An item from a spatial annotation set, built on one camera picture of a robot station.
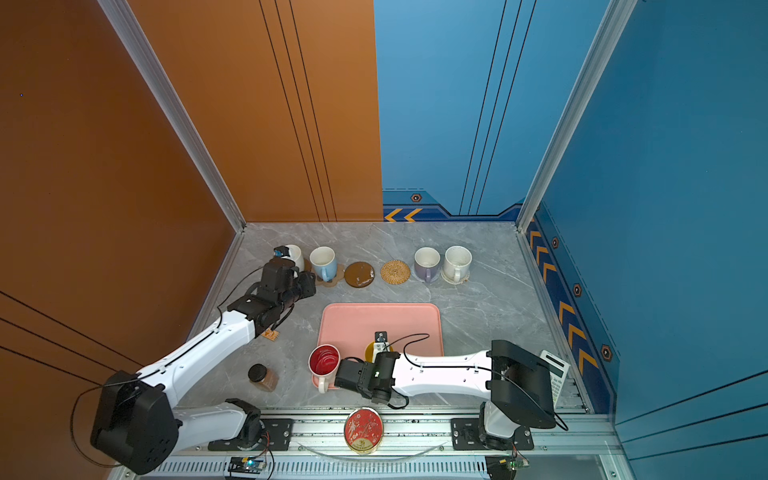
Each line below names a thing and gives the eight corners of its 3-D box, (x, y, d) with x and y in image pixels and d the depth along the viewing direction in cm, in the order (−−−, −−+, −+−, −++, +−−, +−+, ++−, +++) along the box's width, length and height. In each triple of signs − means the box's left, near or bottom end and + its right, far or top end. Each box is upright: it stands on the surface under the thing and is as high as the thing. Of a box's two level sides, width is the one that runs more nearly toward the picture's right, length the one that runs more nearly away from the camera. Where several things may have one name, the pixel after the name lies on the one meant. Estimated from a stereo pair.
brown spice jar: (261, 392, 82) (245, 380, 73) (265, 377, 85) (250, 363, 76) (276, 392, 82) (262, 380, 73) (279, 377, 85) (266, 363, 76)
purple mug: (415, 288, 104) (416, 272, 96) (413, 263, 111) (415, 246, 103) (439, 288, 104) (442, 272, 96) (436, 263, 111) (439, 246, 103)
